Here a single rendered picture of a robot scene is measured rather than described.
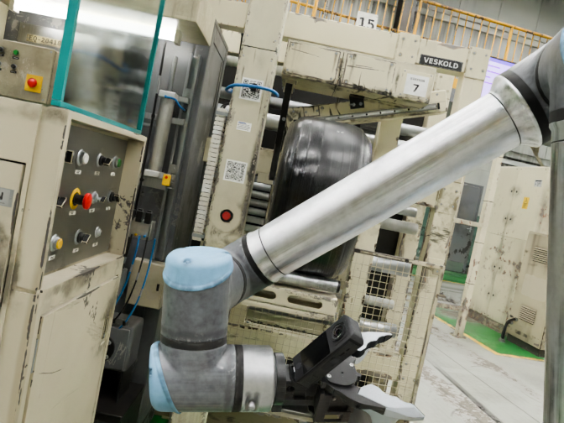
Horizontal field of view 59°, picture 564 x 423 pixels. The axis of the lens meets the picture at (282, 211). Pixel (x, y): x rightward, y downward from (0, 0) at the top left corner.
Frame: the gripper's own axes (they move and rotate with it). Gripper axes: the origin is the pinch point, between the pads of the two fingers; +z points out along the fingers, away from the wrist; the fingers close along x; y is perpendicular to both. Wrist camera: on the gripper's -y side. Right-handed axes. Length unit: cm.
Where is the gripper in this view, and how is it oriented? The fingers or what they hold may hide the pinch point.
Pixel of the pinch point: (409, 369)
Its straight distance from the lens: 79.4
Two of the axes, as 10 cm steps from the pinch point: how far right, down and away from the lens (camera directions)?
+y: -1.4, 8.5, 5.1
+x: 1.1, 5.3, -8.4
